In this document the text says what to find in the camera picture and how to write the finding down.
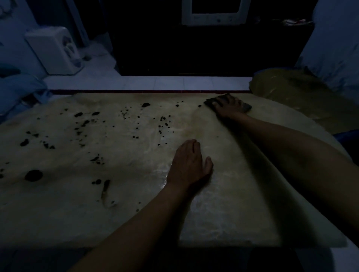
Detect person's right hand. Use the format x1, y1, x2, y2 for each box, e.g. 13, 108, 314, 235
210, 94, 248, 119

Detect crumpled blue cloth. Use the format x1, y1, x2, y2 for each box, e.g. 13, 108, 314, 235
0, 73, 53, 124

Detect white monitor frame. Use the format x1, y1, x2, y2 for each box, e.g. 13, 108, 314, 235
181, 0, 251, 27

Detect small light clutter on cabinet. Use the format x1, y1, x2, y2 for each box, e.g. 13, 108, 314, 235
281, 18, 308, 26

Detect olive plastic bag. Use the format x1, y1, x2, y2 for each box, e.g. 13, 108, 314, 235
249, 68, 359, 135

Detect person's left hand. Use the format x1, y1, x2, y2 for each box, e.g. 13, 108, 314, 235
165, 139, 214, 194

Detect dark cabinet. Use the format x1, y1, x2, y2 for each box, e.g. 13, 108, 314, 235
105, 0, 315, 77

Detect cream sheet with dark spots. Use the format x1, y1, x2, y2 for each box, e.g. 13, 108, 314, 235
0, 92, 353, 249

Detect hanging blue cloth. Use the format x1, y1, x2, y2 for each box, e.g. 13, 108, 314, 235
294, 0, 359, 105

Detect person's right forearm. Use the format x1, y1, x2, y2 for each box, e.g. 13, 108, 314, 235
231, 112, 359, 233

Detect person's left forearm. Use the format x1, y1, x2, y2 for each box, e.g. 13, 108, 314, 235
69, 183, 197, 272

